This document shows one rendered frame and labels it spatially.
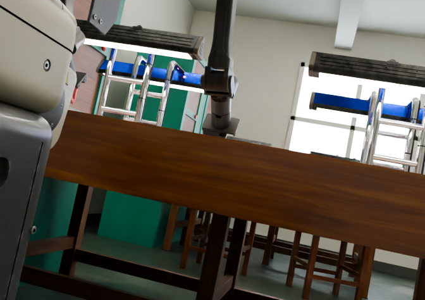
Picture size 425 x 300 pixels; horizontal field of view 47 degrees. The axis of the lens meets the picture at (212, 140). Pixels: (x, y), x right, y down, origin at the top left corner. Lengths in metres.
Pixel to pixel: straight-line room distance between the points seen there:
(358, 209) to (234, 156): 0.31
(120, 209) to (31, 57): 3.94
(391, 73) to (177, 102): 3.03
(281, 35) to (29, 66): 6.41
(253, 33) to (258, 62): 0.41
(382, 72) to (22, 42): 1.19
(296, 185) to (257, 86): 5.55
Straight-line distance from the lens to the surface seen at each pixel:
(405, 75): 1.55
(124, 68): 2.28
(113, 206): 4.46
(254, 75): 6.74
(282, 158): 1.18
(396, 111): 2.10
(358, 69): 1.53
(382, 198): 1.19
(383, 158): 1.68
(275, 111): 6.60
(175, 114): 4.34
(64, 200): 2.69
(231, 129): 1.43
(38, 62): 0.54
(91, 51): 2.63
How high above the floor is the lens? 0.65
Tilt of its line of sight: 5 degrees up
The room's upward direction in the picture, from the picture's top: 12 degrees clockwise
